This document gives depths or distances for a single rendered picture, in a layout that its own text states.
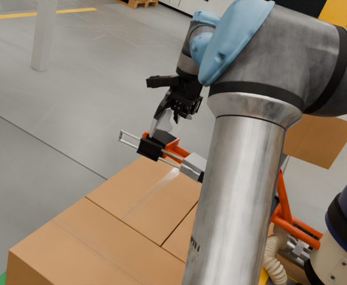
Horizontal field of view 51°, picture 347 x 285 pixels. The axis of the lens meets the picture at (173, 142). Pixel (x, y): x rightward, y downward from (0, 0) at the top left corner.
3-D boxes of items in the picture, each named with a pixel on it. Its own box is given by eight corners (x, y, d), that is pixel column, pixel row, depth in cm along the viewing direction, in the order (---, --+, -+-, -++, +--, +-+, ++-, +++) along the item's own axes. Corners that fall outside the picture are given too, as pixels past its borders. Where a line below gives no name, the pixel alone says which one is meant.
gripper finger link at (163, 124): (160, 143, 96) (179, 114, 97) (143, 132, 98) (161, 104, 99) (163, 146, 99) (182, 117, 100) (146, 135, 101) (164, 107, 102)
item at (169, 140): (175, 151, 113) (180, 138, 111) (163, 159, 107) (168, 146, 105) (154, 138, 116) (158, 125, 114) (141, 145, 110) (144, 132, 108)
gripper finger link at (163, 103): (156, 119, 97) (173, 91, 97) (151, 116, 97) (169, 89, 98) (160, 123, 101) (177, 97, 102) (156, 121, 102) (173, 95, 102)
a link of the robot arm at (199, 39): (247, 47, 78) (238, 34, 87) (198, 32, 76) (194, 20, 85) (233, 81, 82) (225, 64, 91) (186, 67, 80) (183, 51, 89)
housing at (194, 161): (208, 175, 109) (213, 163, 106) (198, 184, 103) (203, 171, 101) (189, 163, 111) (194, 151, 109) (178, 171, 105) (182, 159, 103)
